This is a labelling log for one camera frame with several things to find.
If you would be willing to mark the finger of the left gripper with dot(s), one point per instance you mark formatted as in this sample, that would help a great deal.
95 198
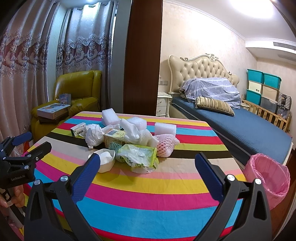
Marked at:
32 157
9 143

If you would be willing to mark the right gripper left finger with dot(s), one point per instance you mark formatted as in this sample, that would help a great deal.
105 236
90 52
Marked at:
41 220

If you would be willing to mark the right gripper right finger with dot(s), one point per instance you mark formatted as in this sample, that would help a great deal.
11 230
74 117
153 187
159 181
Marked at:
253 221

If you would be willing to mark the small white medicine box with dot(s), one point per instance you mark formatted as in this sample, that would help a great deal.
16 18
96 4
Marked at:
77 129

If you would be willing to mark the white tissue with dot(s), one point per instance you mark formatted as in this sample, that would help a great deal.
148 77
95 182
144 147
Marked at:
93 135

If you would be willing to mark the white paper bowl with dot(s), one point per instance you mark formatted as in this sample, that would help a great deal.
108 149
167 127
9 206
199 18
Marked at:
107 159

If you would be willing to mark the green wavy cloth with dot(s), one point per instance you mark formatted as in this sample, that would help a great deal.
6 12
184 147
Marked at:
116 146

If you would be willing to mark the white foam block tall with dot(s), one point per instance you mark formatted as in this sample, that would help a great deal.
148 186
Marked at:
110 117

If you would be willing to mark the yellow cardboard carton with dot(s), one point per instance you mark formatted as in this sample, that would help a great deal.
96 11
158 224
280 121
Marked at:
116 136

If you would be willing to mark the green wet wipes pack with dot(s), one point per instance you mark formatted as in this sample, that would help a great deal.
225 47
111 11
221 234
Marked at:
141 159

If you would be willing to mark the pink foam fruit net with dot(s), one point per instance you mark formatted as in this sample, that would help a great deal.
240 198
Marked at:
166 144

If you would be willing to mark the white plastic bag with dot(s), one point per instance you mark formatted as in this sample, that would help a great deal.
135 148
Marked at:
134 136

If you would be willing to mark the white foam block L-shaped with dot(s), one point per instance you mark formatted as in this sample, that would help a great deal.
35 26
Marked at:
165 128

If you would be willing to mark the pink-lined trash bin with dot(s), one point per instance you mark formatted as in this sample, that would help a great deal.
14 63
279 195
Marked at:
274 176

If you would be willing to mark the person's left hand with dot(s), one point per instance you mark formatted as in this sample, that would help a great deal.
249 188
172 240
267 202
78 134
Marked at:
18 198

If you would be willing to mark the flat game box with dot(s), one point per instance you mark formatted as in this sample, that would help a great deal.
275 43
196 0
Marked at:
53 111

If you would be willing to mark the small upright picture box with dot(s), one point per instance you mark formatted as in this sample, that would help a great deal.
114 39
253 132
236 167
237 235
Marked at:
65 98

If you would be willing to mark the bed with blue sheet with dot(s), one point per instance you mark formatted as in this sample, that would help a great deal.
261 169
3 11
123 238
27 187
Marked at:
244 134

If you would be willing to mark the yellow leather armchair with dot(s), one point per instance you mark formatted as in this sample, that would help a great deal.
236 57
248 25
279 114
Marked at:
84 88

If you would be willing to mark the striped colourful tablecloth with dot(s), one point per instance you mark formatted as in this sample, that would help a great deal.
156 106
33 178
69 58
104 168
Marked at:
170 203

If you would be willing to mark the teal storage bin lower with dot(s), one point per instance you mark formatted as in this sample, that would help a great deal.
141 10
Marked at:
253 97

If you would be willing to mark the gold striped pillow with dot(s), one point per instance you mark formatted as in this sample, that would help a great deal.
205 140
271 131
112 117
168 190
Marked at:
214 105

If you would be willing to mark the houndstooth bag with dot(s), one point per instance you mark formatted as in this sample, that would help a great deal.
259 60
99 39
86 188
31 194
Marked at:
284 101

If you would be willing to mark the lilac striped duvet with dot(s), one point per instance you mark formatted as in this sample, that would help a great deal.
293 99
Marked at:
219 88

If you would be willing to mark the beige storage drawer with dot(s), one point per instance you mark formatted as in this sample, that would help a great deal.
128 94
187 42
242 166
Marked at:
255 86

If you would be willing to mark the beige lace curtain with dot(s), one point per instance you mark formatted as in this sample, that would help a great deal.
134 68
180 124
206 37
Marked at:
43 41

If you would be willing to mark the white nightstand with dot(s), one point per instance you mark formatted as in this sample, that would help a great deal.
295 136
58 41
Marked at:
163 104

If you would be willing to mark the teal storage bin top-right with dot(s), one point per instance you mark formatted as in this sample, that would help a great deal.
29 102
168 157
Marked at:
272 80

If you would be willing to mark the teal storage bin top-left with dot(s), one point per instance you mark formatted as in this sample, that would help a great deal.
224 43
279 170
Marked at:
255 76

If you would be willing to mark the dark wooden door panel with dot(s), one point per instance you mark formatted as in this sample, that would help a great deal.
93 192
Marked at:
142 57

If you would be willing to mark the beige tufted headboard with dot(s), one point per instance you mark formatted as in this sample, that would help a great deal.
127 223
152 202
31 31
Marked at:
203 66

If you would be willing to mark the wooden crib rail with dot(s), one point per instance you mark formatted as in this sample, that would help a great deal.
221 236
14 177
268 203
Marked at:
275 119

